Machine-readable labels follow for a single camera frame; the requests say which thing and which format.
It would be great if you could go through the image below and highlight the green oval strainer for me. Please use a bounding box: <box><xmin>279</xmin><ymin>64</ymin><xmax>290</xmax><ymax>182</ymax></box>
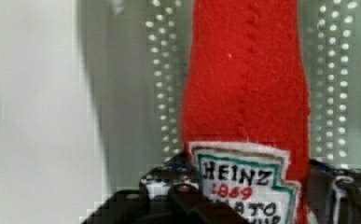
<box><xmin>76</xmin><ymin>0</ymin><xmax>361</xmax><ymax>194</ymax></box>

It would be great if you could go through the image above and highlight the red plush ketchup bottle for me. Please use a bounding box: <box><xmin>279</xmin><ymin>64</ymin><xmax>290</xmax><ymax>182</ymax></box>
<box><xmin>182</xmin><ymin>0</ymin><xmax>310</xmax><ymax>224</ymax></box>

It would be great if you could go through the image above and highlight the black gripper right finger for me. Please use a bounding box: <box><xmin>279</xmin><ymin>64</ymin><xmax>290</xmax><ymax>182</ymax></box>
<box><xmin>307</xmin><ymin>160</ymin><xmax>361</xmax><ymax>224</ymax></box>

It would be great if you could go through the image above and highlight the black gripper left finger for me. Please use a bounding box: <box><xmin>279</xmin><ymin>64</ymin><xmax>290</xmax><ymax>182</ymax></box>
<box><xmin>81</xmin><ymin>157</ymin><xmax>245</xmax><ymax>224</ymax></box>

